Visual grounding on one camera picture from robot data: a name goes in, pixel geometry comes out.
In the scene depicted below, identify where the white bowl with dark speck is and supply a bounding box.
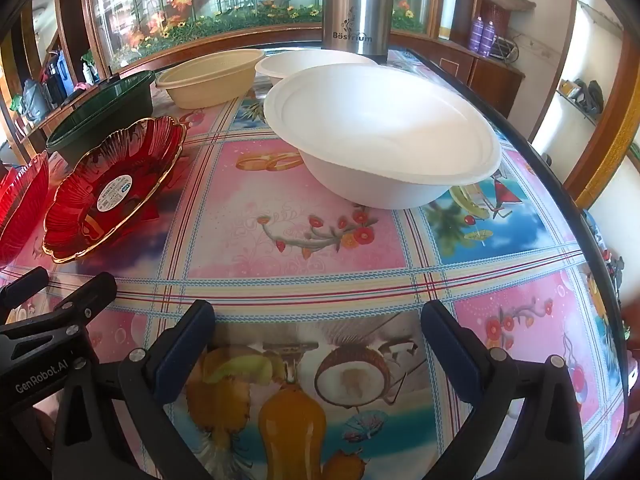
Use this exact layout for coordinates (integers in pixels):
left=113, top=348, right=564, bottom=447
left=254, top=50, right=379, bottom=86

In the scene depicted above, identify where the white rolled sheet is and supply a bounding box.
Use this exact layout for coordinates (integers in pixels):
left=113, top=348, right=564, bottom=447
left=437, top=0, right=473, bottom=41

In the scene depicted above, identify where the wooden sideboard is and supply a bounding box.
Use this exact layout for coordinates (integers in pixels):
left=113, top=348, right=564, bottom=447
left=390, top=30, right=526, bottom=121

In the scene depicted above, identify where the small metal rack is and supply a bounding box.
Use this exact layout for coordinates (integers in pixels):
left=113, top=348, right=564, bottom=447
left=492, top=35, right=523, bottom=63

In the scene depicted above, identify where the grey kettle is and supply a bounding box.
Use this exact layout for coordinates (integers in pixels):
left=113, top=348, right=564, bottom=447
left=20, top=79, right=48, bottom=122

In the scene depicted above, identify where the blue container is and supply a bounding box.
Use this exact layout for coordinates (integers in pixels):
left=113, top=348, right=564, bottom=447
left=49, top=50, right=76, bottom=103

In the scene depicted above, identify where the dark woven basket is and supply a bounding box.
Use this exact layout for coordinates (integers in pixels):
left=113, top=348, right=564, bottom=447
left=480, top=0, right=536, bottom=41

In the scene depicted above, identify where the beige ribbed bowl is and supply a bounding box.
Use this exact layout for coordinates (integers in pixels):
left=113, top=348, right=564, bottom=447
left=155, top=49, right=266, bottom=109

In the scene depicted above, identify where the printed fruit tablecloth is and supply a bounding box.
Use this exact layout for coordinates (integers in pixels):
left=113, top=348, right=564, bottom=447
left=0, top=47, right=631, bottom=480

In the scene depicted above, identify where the large white bowl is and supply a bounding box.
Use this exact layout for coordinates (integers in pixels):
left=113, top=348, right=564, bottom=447
left=263, top=63, right=502, bottom=209

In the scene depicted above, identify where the stainless steel thermos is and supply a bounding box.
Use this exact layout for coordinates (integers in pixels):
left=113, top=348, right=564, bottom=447
left=320, top=0, right=398, bottom=58

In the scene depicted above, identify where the golden frame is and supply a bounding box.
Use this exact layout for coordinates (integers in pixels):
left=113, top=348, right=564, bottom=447
left=565, top=30, right=640, bottom=211

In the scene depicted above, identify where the dark green bowl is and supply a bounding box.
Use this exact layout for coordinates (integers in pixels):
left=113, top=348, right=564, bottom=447
left=46, top=71, right=157, bottom=167

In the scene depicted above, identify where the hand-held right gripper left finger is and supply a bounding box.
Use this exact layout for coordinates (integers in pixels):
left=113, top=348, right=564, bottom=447
left=52, top=300, right=217, bottom=480

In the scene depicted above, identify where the wall shelf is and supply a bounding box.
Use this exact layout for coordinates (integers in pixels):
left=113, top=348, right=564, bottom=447
left=555, top=77, right=606, bottom=126

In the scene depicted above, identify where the red glass plate gold rim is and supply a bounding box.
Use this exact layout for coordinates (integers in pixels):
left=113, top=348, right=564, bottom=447
left=42, top=116, right=187, bottom=263

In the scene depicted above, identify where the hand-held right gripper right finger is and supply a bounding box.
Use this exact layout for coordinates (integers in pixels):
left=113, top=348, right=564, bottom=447
left=420, top=301, right=586, bottom=480

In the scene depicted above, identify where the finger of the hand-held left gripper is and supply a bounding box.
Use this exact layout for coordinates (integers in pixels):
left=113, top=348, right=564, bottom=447
left=0, top=267, right=50, bottom=314
left=0, top=272, right=119, bottom=347

